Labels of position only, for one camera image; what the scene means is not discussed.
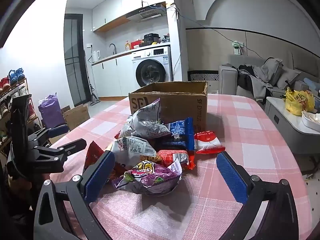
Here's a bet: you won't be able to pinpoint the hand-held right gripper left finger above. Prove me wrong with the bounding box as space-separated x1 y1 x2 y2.
33 150 116 240

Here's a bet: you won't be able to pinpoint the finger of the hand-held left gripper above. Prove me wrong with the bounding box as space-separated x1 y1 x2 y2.
30 138 87 173
27 124 70 147

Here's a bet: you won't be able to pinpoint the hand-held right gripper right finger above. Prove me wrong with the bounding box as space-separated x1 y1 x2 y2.
216 151 300 240

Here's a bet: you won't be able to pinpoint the red snack bag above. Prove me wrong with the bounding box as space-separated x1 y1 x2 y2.
82 141 125 180

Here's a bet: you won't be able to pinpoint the white red snack packet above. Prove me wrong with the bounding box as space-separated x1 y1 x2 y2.
194 130 225 154

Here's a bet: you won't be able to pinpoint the silver crinkled snack bag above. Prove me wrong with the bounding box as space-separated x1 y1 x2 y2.
121 98 172 138
111 136 162 167

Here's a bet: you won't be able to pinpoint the purple chip bag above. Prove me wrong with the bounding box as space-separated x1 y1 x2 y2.
112 160 182 197

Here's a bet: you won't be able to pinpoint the orange red snack packet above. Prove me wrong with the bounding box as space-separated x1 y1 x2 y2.
157 149 195 170

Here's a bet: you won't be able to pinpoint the blue snack packet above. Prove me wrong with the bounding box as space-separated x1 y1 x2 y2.
164 117 195 152

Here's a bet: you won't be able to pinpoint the brown cardboard box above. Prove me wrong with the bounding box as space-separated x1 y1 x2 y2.
129 81 208 133

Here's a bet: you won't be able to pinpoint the shoe rack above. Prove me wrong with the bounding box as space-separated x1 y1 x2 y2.
0 77 42 155

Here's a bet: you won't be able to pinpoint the printed cardboard box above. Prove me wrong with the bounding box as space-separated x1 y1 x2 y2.
61 104 91 132

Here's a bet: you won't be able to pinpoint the pink plaid tablecloth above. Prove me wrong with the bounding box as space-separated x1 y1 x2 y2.
47 94 309 240

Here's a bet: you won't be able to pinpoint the stick vacuum cleaner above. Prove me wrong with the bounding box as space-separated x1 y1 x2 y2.
85 51 101 106

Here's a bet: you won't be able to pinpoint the blue shoes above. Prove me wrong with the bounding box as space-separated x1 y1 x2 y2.
9 68 25 85

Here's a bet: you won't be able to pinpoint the white lower kitchen cabinets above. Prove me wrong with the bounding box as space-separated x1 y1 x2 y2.
91 55 133 98

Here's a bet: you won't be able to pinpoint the white kitchen cabinets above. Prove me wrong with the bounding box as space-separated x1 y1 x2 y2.
91 55 133 98
92 0 173 33

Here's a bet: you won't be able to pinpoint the white coffee table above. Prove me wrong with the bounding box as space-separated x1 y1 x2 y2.
264 97 320 155

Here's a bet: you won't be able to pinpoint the white bowl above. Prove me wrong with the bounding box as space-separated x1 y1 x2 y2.
301 110 320 125

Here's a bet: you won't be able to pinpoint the grey sofa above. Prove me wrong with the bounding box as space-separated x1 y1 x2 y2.
219 55 320 105

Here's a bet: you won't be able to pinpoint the yellow plastic bag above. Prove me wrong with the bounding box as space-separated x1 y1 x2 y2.
285 87 315 116

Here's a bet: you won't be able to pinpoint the black clothes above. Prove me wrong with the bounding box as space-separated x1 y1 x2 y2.
237 65 258 95

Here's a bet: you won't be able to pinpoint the black white patterned box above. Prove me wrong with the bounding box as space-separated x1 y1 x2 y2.
188 70 220 82

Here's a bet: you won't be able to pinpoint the grey clothes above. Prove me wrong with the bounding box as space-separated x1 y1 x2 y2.
250 57 284 102

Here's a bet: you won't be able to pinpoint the grey pillow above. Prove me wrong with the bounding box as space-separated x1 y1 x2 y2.
276 67 302 90

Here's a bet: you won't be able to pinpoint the white washing machine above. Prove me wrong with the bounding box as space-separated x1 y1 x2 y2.
131 45 173 89

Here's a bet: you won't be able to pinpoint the light blue bolster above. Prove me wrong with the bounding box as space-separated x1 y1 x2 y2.
304 77 320 90

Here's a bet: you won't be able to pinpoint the black pressure cooker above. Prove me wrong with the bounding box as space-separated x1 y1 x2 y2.
144 33 160 46

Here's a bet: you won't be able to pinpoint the white power strip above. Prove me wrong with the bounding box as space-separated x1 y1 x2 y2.
231 41 244 55

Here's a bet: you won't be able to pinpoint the white upper kitchen cabinets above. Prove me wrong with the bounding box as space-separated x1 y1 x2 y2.
92 0 173 33

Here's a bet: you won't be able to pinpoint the steel range hood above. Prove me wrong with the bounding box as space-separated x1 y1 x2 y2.
126 7 165 22

